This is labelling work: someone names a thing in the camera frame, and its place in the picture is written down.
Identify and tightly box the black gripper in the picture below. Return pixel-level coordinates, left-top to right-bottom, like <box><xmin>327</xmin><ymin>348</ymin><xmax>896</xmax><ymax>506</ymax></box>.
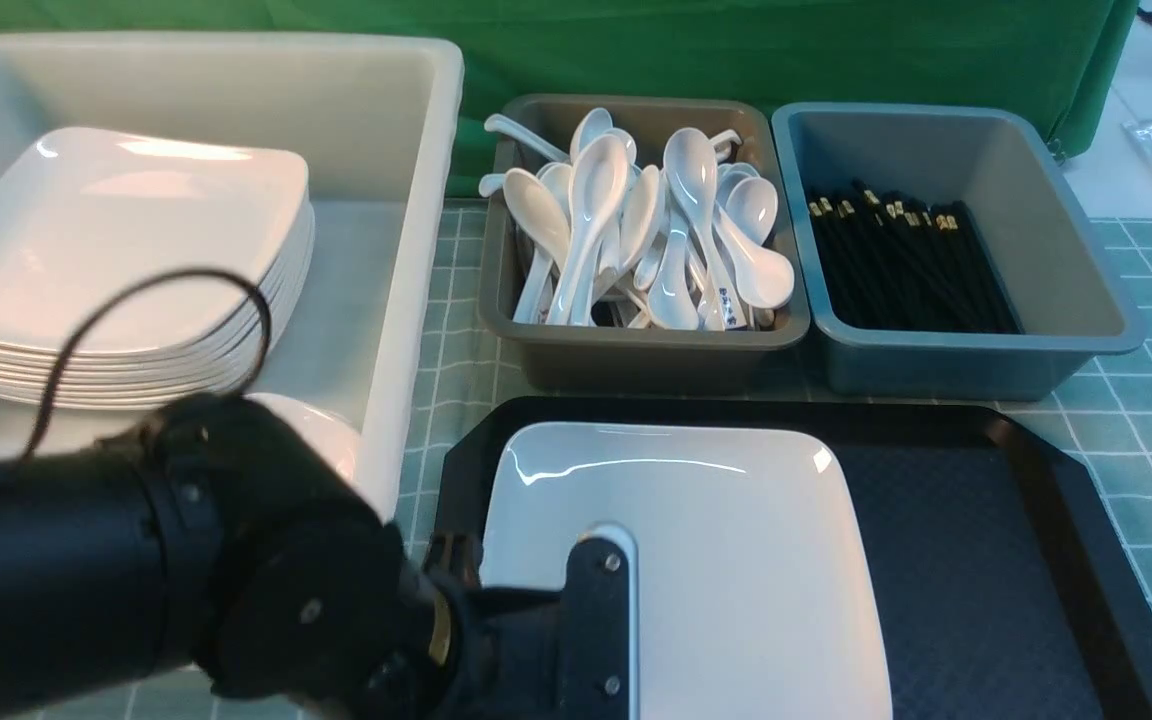
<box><xmin>356</xmin><ymin>533</ymin><xmax>634</xmax><ymax>719</ymax></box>

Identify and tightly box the large white square plate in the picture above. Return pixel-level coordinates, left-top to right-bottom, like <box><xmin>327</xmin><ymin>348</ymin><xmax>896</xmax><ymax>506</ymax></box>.
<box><xmin>482</xmin><ymin>420</ymin><xmax>893</xmax><ymax>719</ymax></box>

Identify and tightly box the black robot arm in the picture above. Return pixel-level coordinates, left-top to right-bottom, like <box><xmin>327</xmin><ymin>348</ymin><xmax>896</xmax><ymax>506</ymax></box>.
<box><xmin>0</xmin><ymin>393</ymin><xmax>636</xmax><ymax>719</ymax></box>

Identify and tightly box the grey plastic spoon bin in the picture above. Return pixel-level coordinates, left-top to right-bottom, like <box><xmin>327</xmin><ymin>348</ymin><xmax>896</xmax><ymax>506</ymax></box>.
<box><xmin>477</xmin><ymin>94</ymin><xmax>812</xmax><ymax>395</ymax></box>

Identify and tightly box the small white bowl in bin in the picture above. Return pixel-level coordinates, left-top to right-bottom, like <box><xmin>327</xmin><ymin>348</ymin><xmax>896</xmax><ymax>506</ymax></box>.
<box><xmin>244</xmin><ymin>392</ymin><xmax>361</xmax><ymax>484</ymax></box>

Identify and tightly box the black serving tray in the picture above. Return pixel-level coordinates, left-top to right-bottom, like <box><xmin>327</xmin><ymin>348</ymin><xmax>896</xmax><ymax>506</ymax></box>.
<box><xmin>430</xmin><ymin>397</ymin><xmax>1152</xmax><ymax>719</ymax></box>

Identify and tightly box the white spoon right lower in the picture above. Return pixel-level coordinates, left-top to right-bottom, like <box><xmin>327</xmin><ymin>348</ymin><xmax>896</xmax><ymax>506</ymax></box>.
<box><xmin>713</xmin><ymin>205</ymin><xmax>795</xmax><ymax>310</ymax></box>

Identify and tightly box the white spoon left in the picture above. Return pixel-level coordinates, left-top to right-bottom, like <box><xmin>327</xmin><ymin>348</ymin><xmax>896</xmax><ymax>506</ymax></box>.
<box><xmin>503</xmin><ymin>168</ymin><xmax>571</xmax><ymax>324</ymax></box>

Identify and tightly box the white spoon tall centre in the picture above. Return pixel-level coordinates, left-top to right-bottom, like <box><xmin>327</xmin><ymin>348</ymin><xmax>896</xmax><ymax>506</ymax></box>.
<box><xmin>547</xmin><ymin>132</ymin><xmax>630</xmax><ymax>325</ymax></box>

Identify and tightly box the pile of black chopsticks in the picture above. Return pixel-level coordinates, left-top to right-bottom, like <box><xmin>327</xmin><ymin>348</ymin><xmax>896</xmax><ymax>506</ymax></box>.
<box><xmin>805</xmin><ymin>179</ymin><xmax>1023</xmax><ymax>334</ymax></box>

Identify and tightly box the white spoon centre right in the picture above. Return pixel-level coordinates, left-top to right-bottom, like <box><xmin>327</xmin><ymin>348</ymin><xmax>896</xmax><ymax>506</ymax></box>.
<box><xmin>664</xmin><ymin>127</ymin><xmax>745</xmax><ymax>331</ymax></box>

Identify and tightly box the blue plastic chopstick bin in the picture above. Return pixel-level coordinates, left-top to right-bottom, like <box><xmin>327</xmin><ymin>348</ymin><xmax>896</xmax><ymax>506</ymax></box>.
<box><xmin>771</xmin><ymin>103</ymin><xmax>1146</xmax><ymax>401</ymax></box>

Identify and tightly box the stack of white square plates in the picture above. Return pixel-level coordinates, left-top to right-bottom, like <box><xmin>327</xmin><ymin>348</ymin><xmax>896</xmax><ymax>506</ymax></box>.
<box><xmin>0</xmin><ymin>126</ymin><xmax>316</xmax><ymax>410</ymax></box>

